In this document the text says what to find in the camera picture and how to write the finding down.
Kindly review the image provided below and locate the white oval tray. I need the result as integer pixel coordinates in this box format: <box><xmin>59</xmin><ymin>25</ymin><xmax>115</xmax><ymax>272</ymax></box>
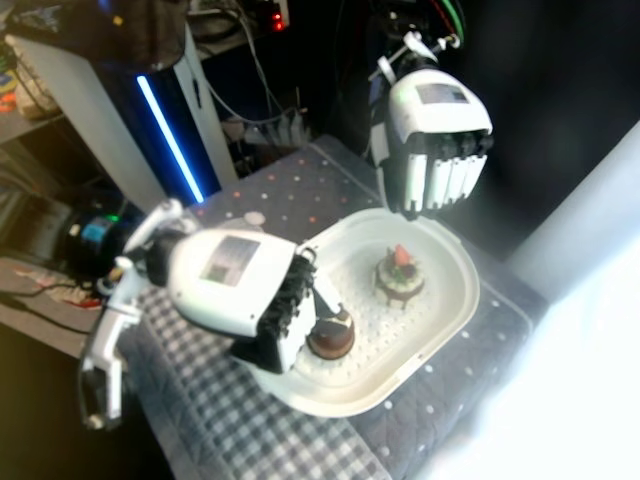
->
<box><xmin>253</xmin><ymin>207</ymin><xmax>482</xmax><ymax>419</ymax></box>

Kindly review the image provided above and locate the grey cable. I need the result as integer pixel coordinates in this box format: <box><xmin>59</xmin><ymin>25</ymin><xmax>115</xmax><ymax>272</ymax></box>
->
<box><xmin>199</xmin><ymin>14</ymin><xmax>301</xmax><ymax>126</ymax></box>

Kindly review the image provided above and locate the power strip with red light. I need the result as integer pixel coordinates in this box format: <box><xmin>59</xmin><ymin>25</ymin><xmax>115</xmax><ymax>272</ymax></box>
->
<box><xmin>243</xmin><ymin>0</ymin><xmax>292</xmax><ymax>34</ymax></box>

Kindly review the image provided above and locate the grey checked dotted quilt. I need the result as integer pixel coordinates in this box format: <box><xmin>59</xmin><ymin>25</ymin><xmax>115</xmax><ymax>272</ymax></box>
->
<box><xmin>118</xmin><ymin>133</ymin><xmax>552</xmax><ymax>480</ymax></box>

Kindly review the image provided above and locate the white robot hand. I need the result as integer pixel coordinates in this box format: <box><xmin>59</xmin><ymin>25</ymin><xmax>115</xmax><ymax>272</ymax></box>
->
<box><xmin>370</xmin><ymin>68</ymin><xmax>496</xmax><ymax>222</ymax></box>
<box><xmin>167</xmin><ymin>229</ymin><xmax>352</xmax><ymax>375</ymax></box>

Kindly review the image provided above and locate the black cable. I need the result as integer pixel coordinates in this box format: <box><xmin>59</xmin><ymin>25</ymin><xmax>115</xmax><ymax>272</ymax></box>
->
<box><xmin>0</xmin><ymin>282</ymin><xmax>99</xmax><ymax>334</ymax></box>

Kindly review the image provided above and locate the black device with green light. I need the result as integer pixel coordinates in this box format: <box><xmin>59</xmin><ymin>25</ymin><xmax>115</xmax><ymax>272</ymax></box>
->
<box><xmin>63</xmin><ymin>199</ymin><xmax>139</xmax><ymax>277</ymax></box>

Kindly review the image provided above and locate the dark chocolate cake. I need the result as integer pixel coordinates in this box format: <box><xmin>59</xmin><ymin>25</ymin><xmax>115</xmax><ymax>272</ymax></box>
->
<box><xmin>305</xmin><ymin>308</ymin><xmax>357</xmax><ymax>361</ymax></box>

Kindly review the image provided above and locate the black cake with strawberry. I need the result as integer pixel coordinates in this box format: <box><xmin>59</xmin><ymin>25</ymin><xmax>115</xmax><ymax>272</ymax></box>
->
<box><xmin>374</xmin><ymin>243</ymin><xmax>427</xmax><ymax>307</ymax></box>

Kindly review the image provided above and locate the grey socket strip with plugs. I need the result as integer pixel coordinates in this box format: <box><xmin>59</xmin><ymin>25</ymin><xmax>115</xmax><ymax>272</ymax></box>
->
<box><xmin>222</xmin><ymin>112</ymin><xmax>314</xmax><ymax>154</ymax></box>

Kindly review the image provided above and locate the computer tower with blue light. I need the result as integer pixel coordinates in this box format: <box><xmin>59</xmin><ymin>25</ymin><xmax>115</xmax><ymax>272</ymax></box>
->
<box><xmin>94</xmin><ymin>22</ymin><xmax>240</xmax><ymax>206</ymax></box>

